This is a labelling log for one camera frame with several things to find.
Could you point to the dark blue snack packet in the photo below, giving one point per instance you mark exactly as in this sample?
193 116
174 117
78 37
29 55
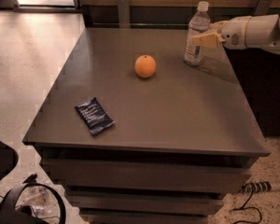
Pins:
94 116

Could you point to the left metal wall bracket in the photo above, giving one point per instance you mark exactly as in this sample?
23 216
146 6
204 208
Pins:
124 13

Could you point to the clear plastic water bottle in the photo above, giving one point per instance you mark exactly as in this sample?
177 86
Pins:
198 24

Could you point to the black chair seat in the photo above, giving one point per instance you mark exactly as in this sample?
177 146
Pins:
8 159

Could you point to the right metal wall bracket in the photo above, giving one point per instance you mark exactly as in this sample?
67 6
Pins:
262 7

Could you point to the white power strip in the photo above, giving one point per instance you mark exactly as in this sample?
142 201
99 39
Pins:
258 187

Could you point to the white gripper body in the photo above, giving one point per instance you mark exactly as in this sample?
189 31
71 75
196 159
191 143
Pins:
233 34

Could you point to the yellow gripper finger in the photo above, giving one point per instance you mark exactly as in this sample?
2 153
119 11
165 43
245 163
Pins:
217 26
208 40

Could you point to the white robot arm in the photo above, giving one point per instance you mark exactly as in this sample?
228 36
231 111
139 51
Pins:
247 32

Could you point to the metal wall bracket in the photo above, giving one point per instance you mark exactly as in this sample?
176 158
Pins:
124 13
262 7

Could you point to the orange fruit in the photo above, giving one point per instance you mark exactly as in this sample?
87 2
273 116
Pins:
145 66

